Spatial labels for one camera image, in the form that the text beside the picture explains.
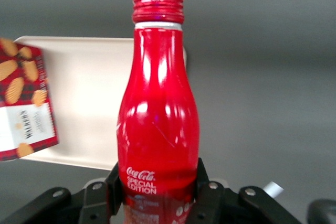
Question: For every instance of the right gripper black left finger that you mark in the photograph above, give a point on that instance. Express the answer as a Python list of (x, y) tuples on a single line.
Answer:
[(94, 203)]

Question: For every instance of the beige plastic tray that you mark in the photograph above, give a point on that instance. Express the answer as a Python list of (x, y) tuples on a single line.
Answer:
[(86, 90)]

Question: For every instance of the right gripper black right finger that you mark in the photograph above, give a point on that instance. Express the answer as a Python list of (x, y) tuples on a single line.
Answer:
[(218, 205)]

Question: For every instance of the red coke bottle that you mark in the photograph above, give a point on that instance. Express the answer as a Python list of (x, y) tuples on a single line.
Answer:
[(157, 103)]

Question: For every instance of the red tartan shortbread box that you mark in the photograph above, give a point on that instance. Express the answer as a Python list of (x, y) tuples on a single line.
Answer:
[(23, 90)]

